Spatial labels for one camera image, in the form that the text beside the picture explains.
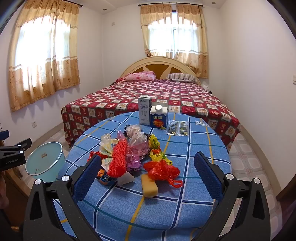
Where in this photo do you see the grey and white milk carton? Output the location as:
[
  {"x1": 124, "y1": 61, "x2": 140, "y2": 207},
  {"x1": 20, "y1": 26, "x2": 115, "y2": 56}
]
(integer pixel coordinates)
[{"x1": 138, "y1": 97, "x2": 152, "y2": 126}]

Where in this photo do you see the red net bag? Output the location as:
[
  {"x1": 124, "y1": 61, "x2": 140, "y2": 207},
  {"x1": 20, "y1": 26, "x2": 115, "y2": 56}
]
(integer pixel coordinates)
[{"x1": 106, "y1": 139, "x2": 128, "y2": 178}]

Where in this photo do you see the yellow sponge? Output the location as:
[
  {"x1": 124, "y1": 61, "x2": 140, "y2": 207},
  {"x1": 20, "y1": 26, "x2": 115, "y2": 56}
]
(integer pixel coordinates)
[{"x1": 142, "y1": 174, "x2": 159, "y2": 197}]

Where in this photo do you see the red checked bedspread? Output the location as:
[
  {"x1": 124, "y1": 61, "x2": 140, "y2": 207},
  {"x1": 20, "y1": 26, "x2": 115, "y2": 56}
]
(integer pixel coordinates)
[{"x1": 61, "y1": 77, "x2": 242, "y2": 153}]

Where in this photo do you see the blue checked tablecloth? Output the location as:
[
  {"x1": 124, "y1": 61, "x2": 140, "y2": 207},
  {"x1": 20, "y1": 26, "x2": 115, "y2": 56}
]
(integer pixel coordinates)
[{"x1": 53, "y1": 111, "x2": 232, "y2": 241}]

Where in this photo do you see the yellow plastic wrapper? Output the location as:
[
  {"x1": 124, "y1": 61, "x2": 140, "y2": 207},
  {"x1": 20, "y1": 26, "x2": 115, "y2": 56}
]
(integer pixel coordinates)
[
  {"x1": 150, "y1": 149, "x2": 173, "y2": 166},
  {"x1": 148, "y1": 134, "x2": 161, "y2": 151}
]

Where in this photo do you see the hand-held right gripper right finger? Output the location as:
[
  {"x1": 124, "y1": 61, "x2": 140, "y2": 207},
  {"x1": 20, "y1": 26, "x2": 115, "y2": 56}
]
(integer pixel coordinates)
[{"x1": 194, "y1": 152, "x2": 271, "y2": 241}]

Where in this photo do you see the small red wrapper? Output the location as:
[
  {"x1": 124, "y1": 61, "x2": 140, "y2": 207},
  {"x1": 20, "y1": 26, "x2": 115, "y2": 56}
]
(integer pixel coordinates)
[{"x1": 87, "y1": 151, "x2": 102, "y2": 163}]

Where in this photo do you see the blue drink carton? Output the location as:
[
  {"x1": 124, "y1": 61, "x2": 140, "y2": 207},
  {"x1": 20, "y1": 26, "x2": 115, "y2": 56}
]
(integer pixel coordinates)
[{"x1": 150, "y1": 103, "x2": 169, "y2": 128}]

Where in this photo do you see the pale yellow plastic bag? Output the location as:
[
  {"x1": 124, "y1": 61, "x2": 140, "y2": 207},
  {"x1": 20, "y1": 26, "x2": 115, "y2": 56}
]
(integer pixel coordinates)
[{"x1": 99, "y1": 138, "x2": 121, "y2": 160}]

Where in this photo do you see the cream wooden headboard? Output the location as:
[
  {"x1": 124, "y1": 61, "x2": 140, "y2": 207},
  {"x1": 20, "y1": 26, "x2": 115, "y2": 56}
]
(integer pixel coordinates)
[{"x1": 119, "y1": 56, "x2": 201, "y2": 84}]

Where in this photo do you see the white tissue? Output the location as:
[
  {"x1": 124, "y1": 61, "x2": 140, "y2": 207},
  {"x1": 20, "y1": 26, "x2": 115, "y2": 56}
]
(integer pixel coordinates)
[{"x1": 117, "y1": 171, "x2": 135, "y2": 186}]

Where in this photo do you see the pink pillow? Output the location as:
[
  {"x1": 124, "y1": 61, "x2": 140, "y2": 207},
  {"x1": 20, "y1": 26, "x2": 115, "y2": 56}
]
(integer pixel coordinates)
[{"x1": 125, "y1": 71, "x2": 156, "y2": 81}]

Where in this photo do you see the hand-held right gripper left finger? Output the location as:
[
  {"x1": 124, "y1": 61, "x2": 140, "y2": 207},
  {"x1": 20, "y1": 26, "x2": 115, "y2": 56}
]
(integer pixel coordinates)
[{"x1": 23, "y1": 155, "x2": 102, "y2": 241}]

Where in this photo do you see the purple wrapper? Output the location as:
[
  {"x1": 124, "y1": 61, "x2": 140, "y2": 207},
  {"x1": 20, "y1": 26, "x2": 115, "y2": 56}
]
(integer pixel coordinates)
[{"x1": 126, "y1": 158, "x2": 142, "y2": 172}]

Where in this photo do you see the striped pillow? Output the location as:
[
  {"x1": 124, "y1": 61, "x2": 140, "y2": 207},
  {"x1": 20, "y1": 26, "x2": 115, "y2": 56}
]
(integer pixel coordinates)
[{"x1": 167, "y1": 73, "x2": 199, "y2": 83}]

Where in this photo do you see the beige floral curtain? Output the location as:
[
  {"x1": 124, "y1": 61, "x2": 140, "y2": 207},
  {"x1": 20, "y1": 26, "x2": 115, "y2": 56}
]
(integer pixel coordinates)
[
  {"x1": 8, "y1": 0, "x2": 81, "y2": 113},
  {"x1": 140, "y1": 4, "x2": 208, "y2": 79}
]

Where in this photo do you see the clear plastic bag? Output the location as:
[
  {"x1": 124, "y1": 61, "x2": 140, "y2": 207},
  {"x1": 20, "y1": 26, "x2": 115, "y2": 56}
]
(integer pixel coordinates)
[{"x1": 126, "y1": 124, "x2": 147, "y2": 144}]

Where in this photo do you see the blue and orange snack wrapper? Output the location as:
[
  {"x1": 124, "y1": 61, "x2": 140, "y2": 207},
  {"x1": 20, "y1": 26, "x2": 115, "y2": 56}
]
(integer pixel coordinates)
[{"x1": 97, "y1": 169, "x2": 117, "y2": 186}]

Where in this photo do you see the black curtain rod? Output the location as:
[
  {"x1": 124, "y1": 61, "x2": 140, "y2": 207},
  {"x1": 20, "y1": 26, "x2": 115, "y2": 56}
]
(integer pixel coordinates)
[{"x1": 137, "y1": 3, "x2": 204, "y2": 7}]

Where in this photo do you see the clear packet of dark pieces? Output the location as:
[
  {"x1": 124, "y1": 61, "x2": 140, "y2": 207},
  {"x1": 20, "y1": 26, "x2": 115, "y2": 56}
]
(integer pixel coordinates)
[{"x1": 166, "y1": 119, "x2": 189, "y2": 136}]

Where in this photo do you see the teal round bin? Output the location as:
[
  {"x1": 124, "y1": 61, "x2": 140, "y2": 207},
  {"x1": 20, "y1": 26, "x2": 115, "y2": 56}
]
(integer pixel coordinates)
[{"x1": 25, "y1": 142, "x2": 66, "y2": 183}]

